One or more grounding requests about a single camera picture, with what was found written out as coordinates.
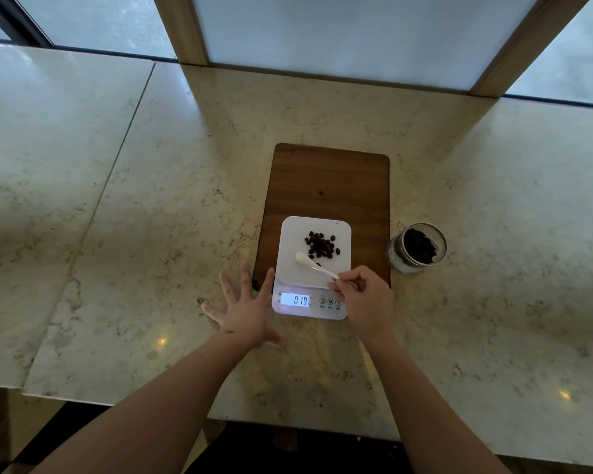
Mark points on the person's right hand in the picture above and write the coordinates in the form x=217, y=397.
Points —
x=370, y=303

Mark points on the person's left hand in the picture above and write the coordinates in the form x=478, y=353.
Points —
x=246, y=318

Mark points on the person's left thumb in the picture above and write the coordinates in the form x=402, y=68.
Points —
x=274, y=340

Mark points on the person's right thumb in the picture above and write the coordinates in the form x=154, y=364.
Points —
x=340, y=290

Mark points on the person's left little finger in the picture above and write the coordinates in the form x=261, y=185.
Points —
x=211, y=311

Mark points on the person's left middle finger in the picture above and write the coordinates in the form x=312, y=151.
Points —
x=246, y=279

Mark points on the white plastic spoon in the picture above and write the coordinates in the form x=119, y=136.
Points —
x=312, y=264

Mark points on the person's right forearm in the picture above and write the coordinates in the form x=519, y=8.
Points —
x=425, y=414

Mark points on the person's left forearm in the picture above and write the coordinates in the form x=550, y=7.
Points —
x=148, y=414

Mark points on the white digital kitchen scale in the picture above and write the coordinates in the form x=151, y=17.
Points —
x=296, y=271

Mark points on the pile of dark coffee beans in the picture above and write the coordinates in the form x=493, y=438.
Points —
x=322, y=244

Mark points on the glass jar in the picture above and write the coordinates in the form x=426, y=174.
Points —
x=400, y=256

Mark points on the coffee beans in jar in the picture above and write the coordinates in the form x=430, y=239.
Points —
x=420, y=246

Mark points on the dark wooden board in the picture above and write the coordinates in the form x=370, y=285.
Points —
x=326, y=182

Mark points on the light wooden window post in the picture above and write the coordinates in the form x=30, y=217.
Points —
x=180, y=29
x=526, y=44

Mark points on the dark metal window frame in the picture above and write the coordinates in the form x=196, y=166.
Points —
x=19, y=22

